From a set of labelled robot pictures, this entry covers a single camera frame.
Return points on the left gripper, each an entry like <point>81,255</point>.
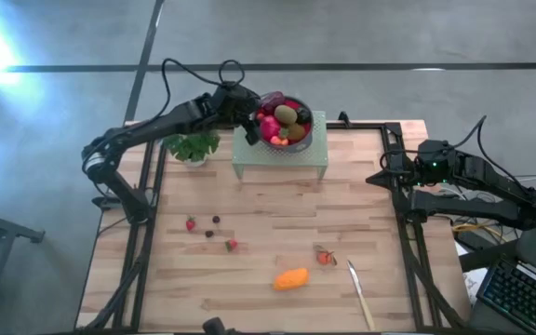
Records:
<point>235,104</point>

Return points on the black frame bracket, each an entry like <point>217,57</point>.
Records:
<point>344,118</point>

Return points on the green perforated metal riser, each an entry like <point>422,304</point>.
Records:
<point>296,160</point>

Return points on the blackberry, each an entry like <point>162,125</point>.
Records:
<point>209,233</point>
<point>216,218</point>

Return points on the dark avocado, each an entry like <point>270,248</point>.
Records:
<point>303,115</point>

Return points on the white paper sheet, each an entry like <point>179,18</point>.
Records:
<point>473,284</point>

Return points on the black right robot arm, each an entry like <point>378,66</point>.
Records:
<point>482,209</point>

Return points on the red collapsible colander bowl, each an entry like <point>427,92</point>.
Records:
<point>298,149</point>

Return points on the red strawberry with long stem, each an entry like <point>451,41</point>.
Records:
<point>231,245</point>

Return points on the yellow bread roll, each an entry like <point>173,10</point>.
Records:
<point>290,279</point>

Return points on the black power brick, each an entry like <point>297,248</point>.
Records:
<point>469,241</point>

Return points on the black table-level camera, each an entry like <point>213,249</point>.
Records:
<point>215,326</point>

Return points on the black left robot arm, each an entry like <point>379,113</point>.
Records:
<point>156,125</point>

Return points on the potted monstera plant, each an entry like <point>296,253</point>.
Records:
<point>193,146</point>

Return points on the tangerine with stalk and leaves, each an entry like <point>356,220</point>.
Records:
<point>325,257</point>

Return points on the open laptop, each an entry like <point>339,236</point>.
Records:
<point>519,298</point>

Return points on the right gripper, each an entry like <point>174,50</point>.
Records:
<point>431,163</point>

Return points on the small orange fruit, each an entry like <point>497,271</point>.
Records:
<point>285,142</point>
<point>275,140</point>

